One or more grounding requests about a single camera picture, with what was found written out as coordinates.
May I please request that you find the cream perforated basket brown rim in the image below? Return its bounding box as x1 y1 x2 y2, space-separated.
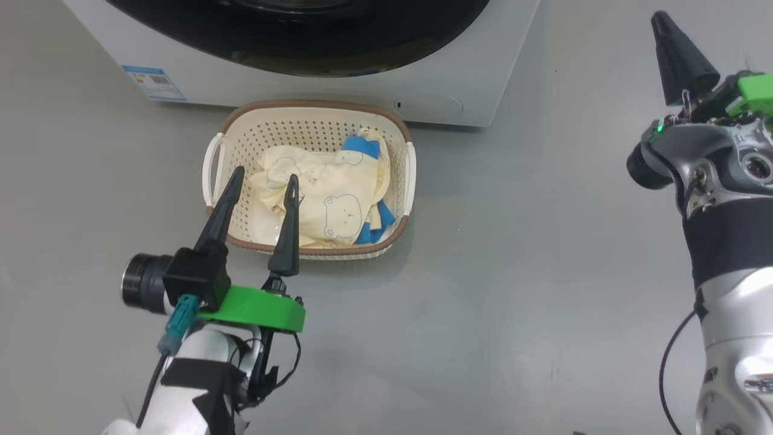
202 100 417 260

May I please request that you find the white front-load washing machine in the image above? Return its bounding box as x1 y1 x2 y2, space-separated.
62 0 540 127

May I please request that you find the cream bear-print garment blue trim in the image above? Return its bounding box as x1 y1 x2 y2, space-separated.
248 128 396 248

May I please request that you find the black round glass washer door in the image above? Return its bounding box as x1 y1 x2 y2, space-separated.
106 0 491 78

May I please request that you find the blue energy label sticker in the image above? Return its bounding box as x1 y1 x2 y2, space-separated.
121 65 187 102

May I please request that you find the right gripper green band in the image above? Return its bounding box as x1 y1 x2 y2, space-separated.
650 10 773 123

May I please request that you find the left gripper thin black cable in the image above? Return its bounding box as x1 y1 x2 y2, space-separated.
257 329 301 399

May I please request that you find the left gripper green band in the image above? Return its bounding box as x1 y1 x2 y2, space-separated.
193 166 306 334

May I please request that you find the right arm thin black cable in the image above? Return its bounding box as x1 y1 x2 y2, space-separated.
658 309 698 435

